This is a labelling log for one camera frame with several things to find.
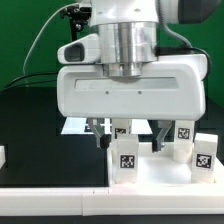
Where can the white front fence wall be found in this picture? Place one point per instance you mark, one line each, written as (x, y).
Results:
(119, 200)

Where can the white left fence wall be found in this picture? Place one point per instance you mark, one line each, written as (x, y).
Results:
(2, 156)

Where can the white fence wall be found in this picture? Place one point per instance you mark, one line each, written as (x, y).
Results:
(119, 200)
(2, 156)

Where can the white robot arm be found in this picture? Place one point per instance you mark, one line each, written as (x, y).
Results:
(118, 71)

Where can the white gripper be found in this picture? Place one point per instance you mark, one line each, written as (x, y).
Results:
(170, 88)

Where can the black camera on stand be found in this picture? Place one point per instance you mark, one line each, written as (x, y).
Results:
(77, 10)

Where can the white sheet with markers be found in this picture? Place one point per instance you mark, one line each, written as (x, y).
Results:
(79, 126)

